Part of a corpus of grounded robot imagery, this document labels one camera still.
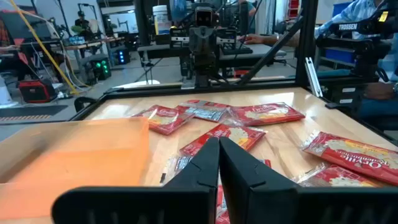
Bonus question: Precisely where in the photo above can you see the white plastic jar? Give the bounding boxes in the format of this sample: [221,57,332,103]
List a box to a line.
[152,4,172,35]

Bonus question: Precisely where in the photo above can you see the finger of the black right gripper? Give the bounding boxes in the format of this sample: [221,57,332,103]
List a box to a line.
[203,27,218,52]
[190,27,205,52]

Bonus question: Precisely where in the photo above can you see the wooden workbench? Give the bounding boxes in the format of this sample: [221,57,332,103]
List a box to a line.
[51,36,125,52]

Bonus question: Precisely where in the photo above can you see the silver metal bracket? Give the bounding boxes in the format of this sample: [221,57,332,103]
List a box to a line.
[304,57,324,98]

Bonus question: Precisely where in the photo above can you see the blue storage bin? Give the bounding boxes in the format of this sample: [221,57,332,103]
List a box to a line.
[323,46,358,65]

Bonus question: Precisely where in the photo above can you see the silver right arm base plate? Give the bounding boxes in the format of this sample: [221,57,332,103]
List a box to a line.
[180,77,196,90]

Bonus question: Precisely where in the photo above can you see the black floor mat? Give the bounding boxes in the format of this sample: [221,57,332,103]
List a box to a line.
[0,104,69,118]

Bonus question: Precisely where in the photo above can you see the grey desk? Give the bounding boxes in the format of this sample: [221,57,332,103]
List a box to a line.
[137,44,189,60]
[217,42,287,68]

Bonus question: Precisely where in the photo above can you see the yellow extension cable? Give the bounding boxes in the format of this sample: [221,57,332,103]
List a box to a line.
[8,0,80,96]

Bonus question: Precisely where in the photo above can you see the black box blue lights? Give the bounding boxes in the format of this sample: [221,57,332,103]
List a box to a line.
[115,48,131,65]

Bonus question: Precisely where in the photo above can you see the white plastic container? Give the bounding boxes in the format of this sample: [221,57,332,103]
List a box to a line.
[0,74,17,108]

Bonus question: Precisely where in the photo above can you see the black keyboard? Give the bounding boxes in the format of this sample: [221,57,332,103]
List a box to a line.
[223,45,253,56]

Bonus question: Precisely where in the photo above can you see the red popcorn bag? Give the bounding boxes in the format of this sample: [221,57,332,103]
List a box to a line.
[174,99,233,123]
[228,101,307,127]
[132,104,196,136]
[302,130,398,187]
[179,118,267,157]
[159,154,195,185]
[215,174,231,224]
[292,163,388,188]

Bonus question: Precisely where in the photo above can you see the black metal table frame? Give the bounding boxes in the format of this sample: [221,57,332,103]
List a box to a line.
[70,0,398,144]

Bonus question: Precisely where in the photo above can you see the red black equipment case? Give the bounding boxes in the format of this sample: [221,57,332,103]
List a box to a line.
[17,79,58,103]

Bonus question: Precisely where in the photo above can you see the black box white labels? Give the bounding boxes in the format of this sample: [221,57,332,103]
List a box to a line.
[323,82,364,108]

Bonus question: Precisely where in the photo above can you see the red drawer cabinet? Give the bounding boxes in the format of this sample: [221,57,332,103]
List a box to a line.
[287,0,301,19]

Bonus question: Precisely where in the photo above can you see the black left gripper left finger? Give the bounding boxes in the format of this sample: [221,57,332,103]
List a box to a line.
[52,137,220,224]

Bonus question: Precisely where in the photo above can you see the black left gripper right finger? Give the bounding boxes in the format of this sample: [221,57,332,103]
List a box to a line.
[219,136,398,224]

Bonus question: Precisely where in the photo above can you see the person's forearm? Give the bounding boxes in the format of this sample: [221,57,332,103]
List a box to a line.
[267,30,302,48]

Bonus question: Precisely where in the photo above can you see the person's hand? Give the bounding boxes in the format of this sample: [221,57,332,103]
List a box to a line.
[363,81,398,101]
[238,33,271,45]

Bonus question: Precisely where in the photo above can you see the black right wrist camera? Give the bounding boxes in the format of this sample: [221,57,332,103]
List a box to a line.
[194,6,215,28]

